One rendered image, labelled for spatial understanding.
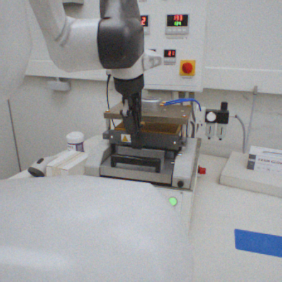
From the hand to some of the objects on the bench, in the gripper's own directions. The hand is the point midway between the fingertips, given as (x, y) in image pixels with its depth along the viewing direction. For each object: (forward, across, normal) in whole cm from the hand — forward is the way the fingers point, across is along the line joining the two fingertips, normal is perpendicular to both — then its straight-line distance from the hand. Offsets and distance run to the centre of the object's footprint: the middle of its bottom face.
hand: (136, 138), depth 79 cm
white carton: (+42, -38, +50) cm, 76 cm away
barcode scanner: (+39, -16, -51) cm, 66 cm away
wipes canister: (+44, -30, -44) cm, 69 cm away
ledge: (+44, -30, +71) cm, 89 cm away
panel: (+25, +21, 0) cm, 32 cm away
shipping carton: (+38, -14, -38) cm, 56 cm away
